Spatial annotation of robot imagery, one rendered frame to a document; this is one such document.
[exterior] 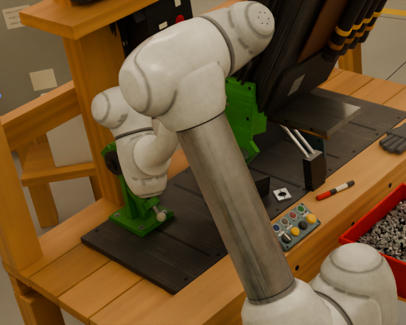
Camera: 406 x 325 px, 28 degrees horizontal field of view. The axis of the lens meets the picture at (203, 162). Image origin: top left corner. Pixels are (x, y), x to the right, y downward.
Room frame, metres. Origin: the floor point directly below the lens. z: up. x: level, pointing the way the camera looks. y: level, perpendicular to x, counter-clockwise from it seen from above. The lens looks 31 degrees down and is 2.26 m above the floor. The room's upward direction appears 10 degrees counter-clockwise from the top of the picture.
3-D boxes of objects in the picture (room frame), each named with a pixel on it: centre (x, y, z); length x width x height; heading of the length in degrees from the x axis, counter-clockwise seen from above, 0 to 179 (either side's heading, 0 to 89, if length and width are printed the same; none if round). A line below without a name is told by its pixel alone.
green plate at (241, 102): (2.06, -0.15, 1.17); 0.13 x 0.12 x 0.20; 130
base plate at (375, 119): (2.15, -0.16, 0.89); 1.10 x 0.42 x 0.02; 130
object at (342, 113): (2.13, -0.29, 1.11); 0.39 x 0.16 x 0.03; 40
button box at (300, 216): (1.80, -0.21, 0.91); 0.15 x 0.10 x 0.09; 130
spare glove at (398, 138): (2.19, -0.64, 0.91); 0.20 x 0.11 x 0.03; 129
